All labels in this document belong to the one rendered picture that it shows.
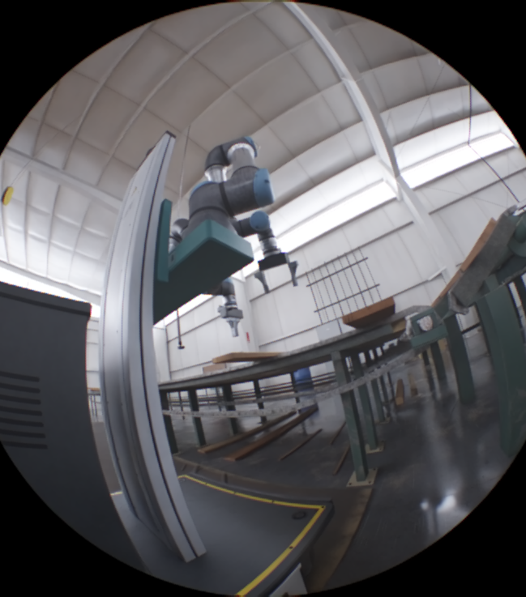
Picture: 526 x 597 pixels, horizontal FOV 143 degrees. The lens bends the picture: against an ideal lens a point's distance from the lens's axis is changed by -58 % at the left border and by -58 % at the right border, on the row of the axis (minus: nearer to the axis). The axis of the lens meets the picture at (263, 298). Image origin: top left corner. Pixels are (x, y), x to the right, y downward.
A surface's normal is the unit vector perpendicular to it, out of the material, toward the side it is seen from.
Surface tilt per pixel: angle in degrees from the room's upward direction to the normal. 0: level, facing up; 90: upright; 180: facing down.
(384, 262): 89
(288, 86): 177
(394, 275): 92
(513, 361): 90
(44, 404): 90
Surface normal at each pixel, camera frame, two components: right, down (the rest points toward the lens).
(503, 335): -0.59, -0.18
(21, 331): 0.79, -0.37
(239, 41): 0.14, 0.86
